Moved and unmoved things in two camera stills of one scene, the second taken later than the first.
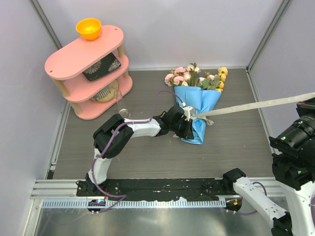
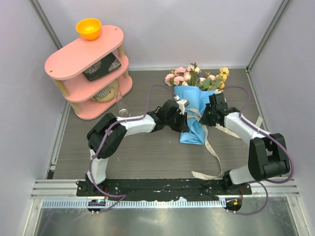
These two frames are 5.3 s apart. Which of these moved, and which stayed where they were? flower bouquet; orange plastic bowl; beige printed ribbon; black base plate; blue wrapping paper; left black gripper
Moved: beige printed ribbon; left black gripper
Stayed: orange plastic bowl; black base plate; blue wrapping paper; flower bouquet
